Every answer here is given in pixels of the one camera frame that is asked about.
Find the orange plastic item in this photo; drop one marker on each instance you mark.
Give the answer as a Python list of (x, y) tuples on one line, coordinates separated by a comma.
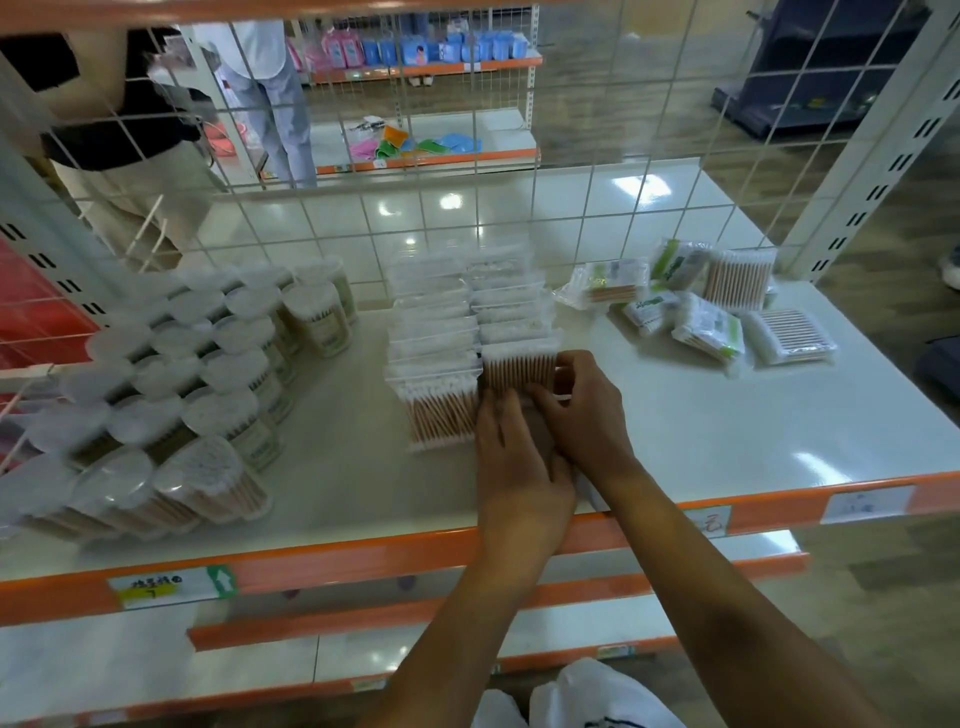
[(394, 136)]

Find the person's left forearm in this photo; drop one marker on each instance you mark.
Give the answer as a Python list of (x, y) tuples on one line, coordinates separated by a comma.
[(450, 645)]

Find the white slotted end post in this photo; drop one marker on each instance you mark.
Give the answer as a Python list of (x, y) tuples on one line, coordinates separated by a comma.
[(885, 165)]

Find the price label green arrow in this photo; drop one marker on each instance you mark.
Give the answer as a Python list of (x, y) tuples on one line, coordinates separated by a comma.
[(172, 586)]

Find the plain white price label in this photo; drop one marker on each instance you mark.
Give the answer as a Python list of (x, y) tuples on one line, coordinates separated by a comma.
[(866, 504)]

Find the row of pink blue packets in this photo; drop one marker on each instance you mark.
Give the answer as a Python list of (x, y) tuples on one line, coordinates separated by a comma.
[(420, 49)]

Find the pink plastic basin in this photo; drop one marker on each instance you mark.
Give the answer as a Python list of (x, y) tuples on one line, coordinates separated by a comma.
[(362, 148)]

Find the white slotted shelf post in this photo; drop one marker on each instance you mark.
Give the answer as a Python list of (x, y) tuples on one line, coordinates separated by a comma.
[(52, 225)]

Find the white shelf orange rail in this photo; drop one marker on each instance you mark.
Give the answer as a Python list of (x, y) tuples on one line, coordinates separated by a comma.
[(750, 435)]

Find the red plastic basin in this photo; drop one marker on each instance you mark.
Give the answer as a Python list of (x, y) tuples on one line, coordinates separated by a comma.
[(221, 139)]

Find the person's left hand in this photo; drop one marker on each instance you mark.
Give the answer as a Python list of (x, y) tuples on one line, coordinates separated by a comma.
[(521, 495)]

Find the blue plastic item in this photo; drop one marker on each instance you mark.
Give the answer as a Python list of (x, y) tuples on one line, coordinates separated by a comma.
[(459, 142)]

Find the person's right hand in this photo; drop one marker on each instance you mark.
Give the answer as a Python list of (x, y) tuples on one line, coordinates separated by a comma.
[(592, 427)]

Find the person's white garment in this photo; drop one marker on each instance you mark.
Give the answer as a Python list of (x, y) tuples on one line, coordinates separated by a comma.
[(585, 697)]

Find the distant white orange shelf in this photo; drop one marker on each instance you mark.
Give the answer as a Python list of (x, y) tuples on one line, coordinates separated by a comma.
[(495, 124)]

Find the green-label swab packet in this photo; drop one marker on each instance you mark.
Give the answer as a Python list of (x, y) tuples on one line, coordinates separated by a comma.
[(709, 330), (679, 262), (652, 311)]

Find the person's right forearm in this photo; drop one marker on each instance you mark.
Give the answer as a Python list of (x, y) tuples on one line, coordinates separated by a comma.
[(742, 615)]

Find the white shelf board orange rim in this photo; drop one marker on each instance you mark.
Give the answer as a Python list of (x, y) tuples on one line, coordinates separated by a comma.
[(150, 660), (375, 615), (585, 626), (150, 9)]

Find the green plastic item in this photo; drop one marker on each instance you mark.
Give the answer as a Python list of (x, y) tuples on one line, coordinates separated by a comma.
[(424, 146)]

